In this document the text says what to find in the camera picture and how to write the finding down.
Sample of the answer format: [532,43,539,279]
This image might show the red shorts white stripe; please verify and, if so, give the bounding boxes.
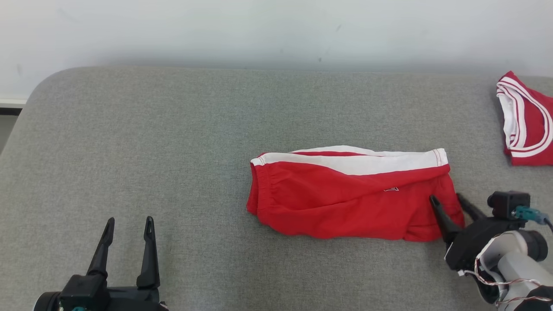
[246,146,466,242]

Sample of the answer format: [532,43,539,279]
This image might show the right arm cable teal connector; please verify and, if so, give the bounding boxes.
[512,206,553,234]

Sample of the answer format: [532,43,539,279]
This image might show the red jersey white sleeves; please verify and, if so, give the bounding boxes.
[496,71,553,167]

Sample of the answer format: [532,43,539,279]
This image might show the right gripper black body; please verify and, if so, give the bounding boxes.
[445,215,526,272]

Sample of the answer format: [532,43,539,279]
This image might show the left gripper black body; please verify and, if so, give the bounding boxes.
[102,287,168,311]

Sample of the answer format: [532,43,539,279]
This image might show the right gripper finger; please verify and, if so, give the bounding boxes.
[429,195,463,248]
[457,193,487,222]

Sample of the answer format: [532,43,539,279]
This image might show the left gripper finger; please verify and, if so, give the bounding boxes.
[87,217,116,279]
[137,216,161,290]

